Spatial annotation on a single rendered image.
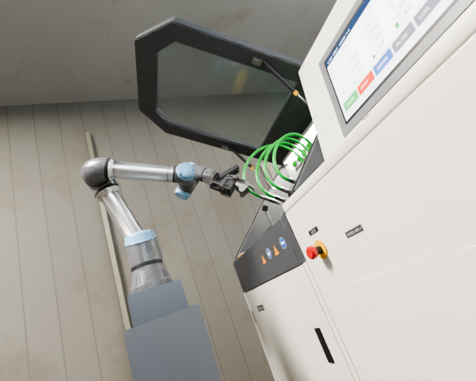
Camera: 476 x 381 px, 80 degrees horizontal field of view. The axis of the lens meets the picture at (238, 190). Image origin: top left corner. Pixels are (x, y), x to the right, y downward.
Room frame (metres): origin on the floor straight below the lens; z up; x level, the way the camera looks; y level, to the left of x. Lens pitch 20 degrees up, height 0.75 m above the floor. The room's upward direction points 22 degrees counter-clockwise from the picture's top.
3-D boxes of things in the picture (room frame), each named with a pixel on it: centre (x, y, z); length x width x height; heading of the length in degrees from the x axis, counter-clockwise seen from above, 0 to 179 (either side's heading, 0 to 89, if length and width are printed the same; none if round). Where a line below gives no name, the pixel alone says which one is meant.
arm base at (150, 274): (1.05, 0.42, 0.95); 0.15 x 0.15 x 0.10
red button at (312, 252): (0.81, -0.13, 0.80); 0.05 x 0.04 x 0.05; 24
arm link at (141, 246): (1.06, 0.43, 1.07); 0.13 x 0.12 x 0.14; 17
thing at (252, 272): (1.23, 0.01, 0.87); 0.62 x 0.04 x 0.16; 24
